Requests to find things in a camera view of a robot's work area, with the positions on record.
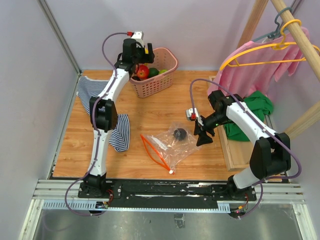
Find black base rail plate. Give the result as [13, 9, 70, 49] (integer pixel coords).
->
[78, 178, 257, 210]

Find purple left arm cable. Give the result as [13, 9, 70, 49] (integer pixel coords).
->
[64, 31, 131, 217]

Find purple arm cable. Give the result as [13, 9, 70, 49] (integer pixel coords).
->
[64, 31, 131, 217]
[189, 78, 302, 221]

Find fake green lime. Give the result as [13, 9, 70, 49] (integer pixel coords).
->
[158, 69, 167, 75]

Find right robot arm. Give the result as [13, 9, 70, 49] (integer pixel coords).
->
[186, 90, 291, 200]

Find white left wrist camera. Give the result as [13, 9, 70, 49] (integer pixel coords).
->
[126, 31, 145, 48]

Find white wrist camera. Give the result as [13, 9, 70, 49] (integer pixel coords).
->
[185, 108, 203, 126]
[126, 31, 145, 48]

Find green tank top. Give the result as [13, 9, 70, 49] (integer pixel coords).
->
[224, 90, 274, 142]

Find blue white striped shirt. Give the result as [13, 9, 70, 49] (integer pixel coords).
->
[77, 76, 131, 152]

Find pink shirt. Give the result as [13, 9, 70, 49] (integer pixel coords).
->
[207, 33, 303, 98]

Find wooden clothes rack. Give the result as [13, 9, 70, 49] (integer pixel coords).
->
[237, 0, 320, 151]

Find fake dark purple fruit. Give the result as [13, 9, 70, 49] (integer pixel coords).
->
[173, 128, 188, 141]

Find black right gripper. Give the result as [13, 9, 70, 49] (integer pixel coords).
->
[193, 111, 229, 147]

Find clear zip top bag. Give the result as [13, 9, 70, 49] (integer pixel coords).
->
[140, 122, 201, 175]

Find pink plastic basket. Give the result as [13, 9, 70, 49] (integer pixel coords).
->
[129, 47, 178, 98]

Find yellow clothes hanger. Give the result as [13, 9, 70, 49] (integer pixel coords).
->
[219, 19, 306, 71]

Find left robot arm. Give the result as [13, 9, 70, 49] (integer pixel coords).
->
[81, 38, 155, 198]

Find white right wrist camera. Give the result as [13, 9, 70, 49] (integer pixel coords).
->
[185, 108, 203, 126]

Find grey-blue clothes hanger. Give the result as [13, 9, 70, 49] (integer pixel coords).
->
[250, 6, 294, 42]

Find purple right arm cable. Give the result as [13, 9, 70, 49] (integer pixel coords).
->
[189, 78, 302, 221]

